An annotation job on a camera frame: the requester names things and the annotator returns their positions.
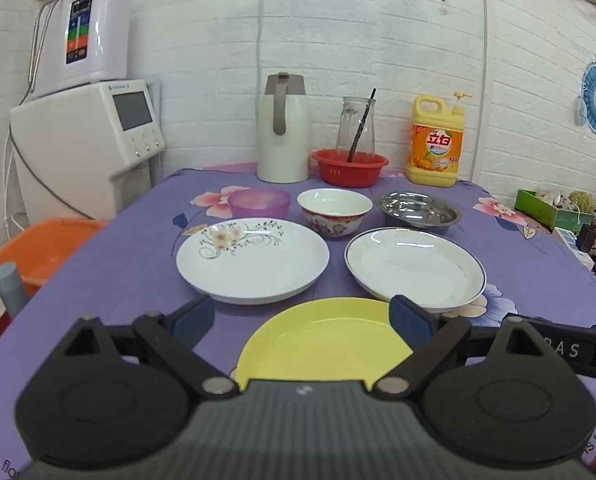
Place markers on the white water dispenser with screen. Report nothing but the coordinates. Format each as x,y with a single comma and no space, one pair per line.
67,155

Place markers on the red plastic basket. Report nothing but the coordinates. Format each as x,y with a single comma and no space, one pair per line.
348,172

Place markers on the green plastic box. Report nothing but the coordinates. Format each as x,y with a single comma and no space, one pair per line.
553,215

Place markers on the white wall pipe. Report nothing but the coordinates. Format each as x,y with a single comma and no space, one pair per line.
486,60

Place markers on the purple floral tablecloth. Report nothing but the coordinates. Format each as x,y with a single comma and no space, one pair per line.
127,265

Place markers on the grey-blue bottle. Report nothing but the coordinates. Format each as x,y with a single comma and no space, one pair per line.
10,292

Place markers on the floral white plate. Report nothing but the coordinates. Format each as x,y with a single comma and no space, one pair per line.
258,270

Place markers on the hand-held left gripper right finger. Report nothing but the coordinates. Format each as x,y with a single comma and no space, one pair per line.
409,321

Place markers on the yellow plastic plate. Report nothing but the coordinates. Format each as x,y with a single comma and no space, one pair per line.
318,345

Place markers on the black stirring stick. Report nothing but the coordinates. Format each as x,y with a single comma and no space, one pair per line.
362,122

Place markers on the floral ceramic bowl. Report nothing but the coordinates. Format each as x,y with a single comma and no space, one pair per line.
334,210

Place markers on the orange plastic basin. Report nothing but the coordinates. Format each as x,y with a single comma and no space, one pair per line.
42,250

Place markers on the glass pitcher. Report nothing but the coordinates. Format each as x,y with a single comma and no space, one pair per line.
345,130

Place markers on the blue-rimmed white plate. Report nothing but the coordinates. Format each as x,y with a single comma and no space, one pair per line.
413,270

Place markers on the stainless steel bowl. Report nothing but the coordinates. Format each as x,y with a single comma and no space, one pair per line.
418,210

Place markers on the white water purifier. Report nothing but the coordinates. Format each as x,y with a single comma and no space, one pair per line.
105,30

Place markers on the yellow dish soap bottle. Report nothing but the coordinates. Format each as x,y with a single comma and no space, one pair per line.
435,152

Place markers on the purple plastic bowl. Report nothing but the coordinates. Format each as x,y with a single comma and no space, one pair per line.
259,204

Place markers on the white thermos jug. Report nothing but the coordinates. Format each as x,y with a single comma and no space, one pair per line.
290,150

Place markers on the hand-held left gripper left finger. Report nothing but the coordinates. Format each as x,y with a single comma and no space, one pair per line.
192,320

